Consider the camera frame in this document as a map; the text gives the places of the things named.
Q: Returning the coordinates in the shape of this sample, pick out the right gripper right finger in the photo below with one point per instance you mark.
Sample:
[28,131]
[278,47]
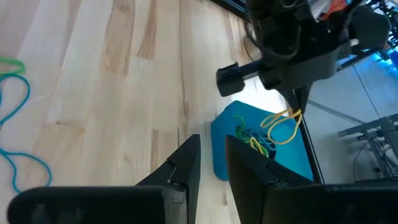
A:
[248,174]

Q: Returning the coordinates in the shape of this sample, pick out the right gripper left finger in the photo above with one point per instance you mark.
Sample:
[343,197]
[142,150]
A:
[183,174]

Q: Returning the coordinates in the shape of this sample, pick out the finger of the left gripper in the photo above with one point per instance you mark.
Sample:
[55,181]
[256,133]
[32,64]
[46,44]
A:
[304,96]
[293,98]

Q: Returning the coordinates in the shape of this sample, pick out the blue rubber band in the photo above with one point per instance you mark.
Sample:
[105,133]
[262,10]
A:
[29,90]
[267,143]

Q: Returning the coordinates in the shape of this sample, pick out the green rubber band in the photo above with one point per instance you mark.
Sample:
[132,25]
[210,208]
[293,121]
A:
[21,66]
[241,129]

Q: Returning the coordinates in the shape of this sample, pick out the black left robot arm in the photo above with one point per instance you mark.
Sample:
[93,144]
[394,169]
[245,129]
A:
[273,4]

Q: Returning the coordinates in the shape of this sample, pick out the teal plastic bin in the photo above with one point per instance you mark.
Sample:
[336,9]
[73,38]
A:
[289,158]

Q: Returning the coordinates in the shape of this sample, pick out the orange package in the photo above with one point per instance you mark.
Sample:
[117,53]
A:
[335,6]

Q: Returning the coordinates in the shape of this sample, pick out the metal equipment stand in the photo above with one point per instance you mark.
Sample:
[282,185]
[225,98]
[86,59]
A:
[385,124]

